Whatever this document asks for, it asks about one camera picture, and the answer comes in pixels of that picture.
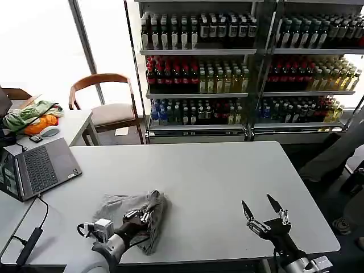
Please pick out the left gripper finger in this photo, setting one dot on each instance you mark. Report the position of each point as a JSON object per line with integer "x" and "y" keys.
{"x": 132, "y": 214}
{"x": 148, "y": 216}

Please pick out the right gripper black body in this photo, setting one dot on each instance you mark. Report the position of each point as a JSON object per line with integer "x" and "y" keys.
{"x": 280, "y": 236}

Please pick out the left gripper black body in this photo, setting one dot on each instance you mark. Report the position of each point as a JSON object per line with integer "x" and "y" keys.
{"x": 129, "y": 229}

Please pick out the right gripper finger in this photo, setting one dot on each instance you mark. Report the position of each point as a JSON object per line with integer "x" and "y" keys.
{"x": 254, "y": 221}
{"x": 280, "y": 211}

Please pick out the grey printed t-shirt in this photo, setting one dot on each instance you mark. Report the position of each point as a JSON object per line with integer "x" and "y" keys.
{"x": 153, "y": 227}

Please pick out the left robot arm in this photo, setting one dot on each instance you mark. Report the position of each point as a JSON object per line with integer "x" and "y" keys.
{"x": 105, "y": 250}

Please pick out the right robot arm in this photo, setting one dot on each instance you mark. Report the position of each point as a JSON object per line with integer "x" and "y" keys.
{"x": 307, "y": 263}

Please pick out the person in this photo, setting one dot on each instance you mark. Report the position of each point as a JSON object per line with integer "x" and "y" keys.
{"x": 327, "y": 159}

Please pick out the sheet of paper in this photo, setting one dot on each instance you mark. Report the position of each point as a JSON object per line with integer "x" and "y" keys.
{"x": 122, "y": 131}

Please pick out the grey laptop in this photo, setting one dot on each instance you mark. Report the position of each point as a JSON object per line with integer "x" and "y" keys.
{"x": 45, "y": 167}

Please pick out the black power adapter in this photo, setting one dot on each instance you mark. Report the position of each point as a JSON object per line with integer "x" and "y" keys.
{"x": 28, "y": 246}

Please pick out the wooden chair with cushion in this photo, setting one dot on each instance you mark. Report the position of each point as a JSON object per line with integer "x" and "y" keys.
{"x": 113, "y": 113}

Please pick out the white side table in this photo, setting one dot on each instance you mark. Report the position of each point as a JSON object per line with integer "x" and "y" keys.
{"x": 76, "y": 125}

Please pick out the pale computer mouse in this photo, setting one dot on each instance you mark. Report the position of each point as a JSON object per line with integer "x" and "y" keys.
{"x": 49, "y": 131}

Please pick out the small black device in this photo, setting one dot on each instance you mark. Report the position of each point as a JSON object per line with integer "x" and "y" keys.
{"x": 36, "y": 139}

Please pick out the orange cloth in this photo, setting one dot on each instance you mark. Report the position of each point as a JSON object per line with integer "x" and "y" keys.
{"x": 37, "y": 126}

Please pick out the pile of green clothes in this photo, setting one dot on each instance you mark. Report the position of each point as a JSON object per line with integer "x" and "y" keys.
{"x": 28, "y": 115}

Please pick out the shelf of red and yellow bottles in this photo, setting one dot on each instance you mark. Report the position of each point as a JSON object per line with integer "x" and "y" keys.
{"x": 196, "y": 71}

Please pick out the cardboard box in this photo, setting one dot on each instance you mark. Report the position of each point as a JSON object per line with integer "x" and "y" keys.
{"x": 27, "y": 101}

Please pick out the grey window post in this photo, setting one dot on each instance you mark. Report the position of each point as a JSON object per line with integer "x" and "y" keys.
{"x": 85, "y": 42}

